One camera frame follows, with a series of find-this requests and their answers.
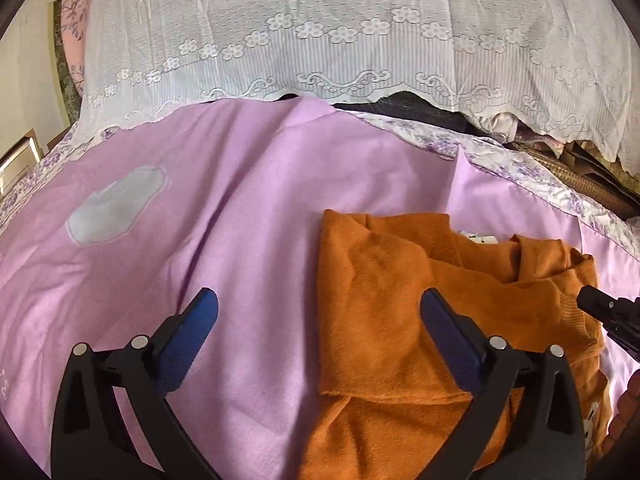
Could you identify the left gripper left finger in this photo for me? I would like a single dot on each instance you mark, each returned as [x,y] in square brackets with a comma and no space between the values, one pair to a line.
[89,437]

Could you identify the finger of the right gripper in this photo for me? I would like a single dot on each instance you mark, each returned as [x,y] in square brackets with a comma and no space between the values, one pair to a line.
[620,317]

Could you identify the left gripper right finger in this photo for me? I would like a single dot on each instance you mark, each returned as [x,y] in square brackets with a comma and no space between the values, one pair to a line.
[546,439]

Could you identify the orange knit cat cardigan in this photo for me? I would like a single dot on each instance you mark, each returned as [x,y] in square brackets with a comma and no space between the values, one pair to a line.
[392,386]

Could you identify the dark folded clothing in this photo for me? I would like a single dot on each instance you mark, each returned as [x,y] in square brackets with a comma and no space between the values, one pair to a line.
[408,106]

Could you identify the brown woven mat stack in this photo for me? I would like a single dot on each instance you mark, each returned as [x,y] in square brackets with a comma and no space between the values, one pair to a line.
[585,177]

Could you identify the floral purple white bedding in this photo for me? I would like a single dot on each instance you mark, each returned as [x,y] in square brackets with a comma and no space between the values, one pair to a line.
[487,155]

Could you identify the pink bed sheet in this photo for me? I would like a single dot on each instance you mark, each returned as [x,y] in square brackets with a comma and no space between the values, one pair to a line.
[228,196]

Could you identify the white lace cover cloth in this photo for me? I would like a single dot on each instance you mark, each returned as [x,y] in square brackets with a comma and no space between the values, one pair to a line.
[565,68]

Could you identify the pink floral fabric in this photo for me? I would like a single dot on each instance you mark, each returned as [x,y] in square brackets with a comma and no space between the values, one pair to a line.
[74,28]

